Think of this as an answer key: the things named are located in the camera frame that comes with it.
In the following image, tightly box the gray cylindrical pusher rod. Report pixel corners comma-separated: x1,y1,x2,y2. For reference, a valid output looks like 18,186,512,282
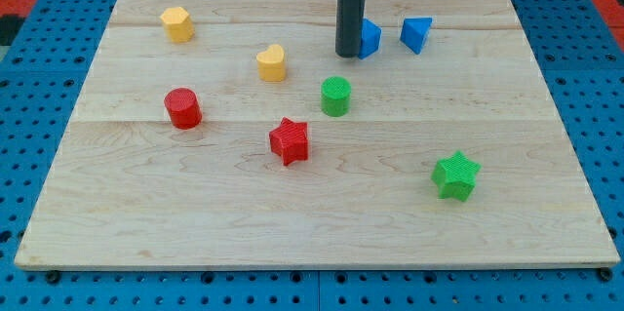
335,0,366,58

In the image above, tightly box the yellow heart block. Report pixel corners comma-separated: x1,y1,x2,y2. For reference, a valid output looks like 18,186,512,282
255,44,287,82

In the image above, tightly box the red star block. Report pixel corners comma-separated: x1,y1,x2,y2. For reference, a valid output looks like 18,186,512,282
269,117,309,166

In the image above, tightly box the blue triangle block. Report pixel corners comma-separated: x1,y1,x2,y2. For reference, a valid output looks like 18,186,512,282
400,18,433,55

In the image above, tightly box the yellow hexagon block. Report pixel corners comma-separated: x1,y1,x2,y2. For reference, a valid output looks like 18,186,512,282
160,7,195,43

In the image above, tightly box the blue cube block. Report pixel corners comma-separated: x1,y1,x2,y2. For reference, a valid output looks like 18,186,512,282
358,19,382,59

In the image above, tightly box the wooden board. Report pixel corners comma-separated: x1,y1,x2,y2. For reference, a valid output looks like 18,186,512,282
15,0,620,271

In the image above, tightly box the green star block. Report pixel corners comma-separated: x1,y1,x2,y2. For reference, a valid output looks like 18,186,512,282
431,151,482,202

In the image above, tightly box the red cylinder block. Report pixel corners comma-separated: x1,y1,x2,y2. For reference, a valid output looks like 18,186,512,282
164,88,203,130

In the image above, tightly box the green cylinder block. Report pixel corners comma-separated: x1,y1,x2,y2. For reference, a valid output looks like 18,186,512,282
321,76,351,117

